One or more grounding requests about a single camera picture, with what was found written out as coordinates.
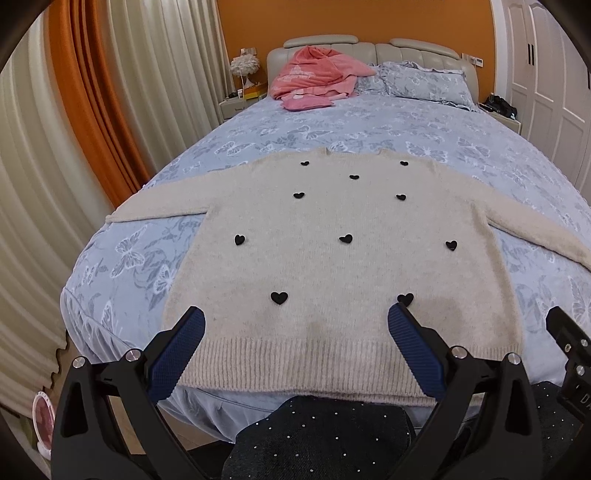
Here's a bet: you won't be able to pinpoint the beige sweater with black hearts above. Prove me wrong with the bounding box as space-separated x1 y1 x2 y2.
110 149 590 405

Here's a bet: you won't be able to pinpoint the pink clothes pile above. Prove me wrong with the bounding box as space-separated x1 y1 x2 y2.
267 46 376 112

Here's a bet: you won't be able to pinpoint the pink white round fan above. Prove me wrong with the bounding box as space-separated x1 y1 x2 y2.
32 391 55 461

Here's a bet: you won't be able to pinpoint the blue butterfly bedspread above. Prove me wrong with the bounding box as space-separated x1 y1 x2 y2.
59 91 591 444

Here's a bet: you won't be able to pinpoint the dark sparkly trousers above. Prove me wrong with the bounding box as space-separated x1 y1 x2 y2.
221 380 583 480

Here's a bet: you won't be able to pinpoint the white right nightstand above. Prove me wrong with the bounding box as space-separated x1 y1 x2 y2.
479 104 522 135

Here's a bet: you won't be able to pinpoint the white nightstand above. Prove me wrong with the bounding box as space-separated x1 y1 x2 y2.
219 94 266 121
479 104 522 135

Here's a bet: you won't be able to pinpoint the black item on nightstand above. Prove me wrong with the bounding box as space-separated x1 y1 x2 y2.
479 94 518 120

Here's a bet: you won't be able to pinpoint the white wardrobe doors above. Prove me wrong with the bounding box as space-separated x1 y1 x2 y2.
502 1 590 190

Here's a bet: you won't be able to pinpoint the orange curtain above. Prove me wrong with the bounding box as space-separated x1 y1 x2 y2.
48 1 151 207

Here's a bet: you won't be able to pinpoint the blue floral pillow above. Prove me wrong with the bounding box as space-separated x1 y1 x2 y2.
355 61 478 111

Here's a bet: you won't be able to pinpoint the white left nightstand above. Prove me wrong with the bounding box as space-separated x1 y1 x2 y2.
219 94 266 121

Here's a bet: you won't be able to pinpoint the cream pleated curtain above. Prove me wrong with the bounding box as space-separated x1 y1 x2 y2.
1 1 232 416

